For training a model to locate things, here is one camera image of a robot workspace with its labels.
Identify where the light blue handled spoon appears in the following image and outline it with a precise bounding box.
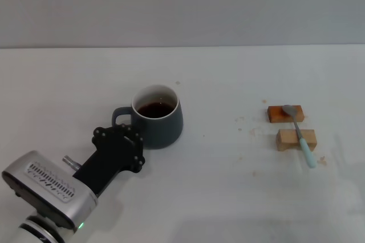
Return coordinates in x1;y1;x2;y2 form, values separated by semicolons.
282;104;317;169

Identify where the dark orange wooden block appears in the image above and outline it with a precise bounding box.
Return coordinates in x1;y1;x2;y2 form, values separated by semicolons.
267;104;305;124

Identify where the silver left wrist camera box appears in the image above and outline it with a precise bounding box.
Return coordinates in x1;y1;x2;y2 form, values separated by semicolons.
1;150;98;231

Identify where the light wooden block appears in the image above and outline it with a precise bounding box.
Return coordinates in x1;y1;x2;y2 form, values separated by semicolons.
275;128;318;152

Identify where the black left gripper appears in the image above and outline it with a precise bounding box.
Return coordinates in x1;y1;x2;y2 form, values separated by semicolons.
71;123;146;198

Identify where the dark grey ceramic cup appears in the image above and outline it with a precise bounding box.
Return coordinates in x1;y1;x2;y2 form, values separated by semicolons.
111;84;184;150

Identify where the left gripper metal cable plug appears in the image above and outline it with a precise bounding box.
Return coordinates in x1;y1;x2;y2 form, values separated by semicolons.
62;155;82;169

